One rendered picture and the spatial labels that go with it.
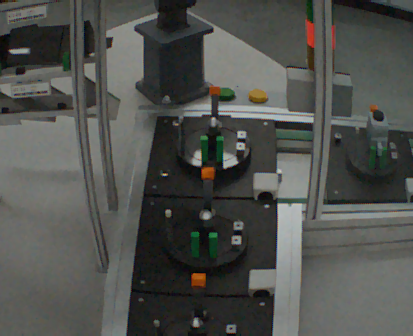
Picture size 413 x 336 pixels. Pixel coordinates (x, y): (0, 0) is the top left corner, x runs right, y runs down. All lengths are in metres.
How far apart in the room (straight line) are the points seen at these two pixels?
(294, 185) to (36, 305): 0.61
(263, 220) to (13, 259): 0.53
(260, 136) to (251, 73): 0.43
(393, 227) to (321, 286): 0.20
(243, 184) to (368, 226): 0.27
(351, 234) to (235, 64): 0.74
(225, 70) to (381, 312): 0.91
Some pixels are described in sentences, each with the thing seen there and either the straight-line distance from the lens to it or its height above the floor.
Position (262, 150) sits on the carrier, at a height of 0.97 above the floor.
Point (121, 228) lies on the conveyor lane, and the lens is 1.32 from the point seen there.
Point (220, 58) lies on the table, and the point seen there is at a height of 0.86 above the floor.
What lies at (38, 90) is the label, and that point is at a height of 1.28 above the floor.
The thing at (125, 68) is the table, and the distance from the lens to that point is 1.95.
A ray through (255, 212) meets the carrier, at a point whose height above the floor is 0.97.
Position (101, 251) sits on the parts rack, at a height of 0.91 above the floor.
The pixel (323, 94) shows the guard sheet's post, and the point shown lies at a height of 1.23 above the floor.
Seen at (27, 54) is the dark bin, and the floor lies 1.32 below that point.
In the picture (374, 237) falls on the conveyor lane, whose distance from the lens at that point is 1.39.
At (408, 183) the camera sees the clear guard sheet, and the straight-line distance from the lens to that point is 1.33.
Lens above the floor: 1.87
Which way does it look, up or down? 39 degrees down
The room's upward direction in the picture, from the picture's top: 1 degrees counter-clockwise
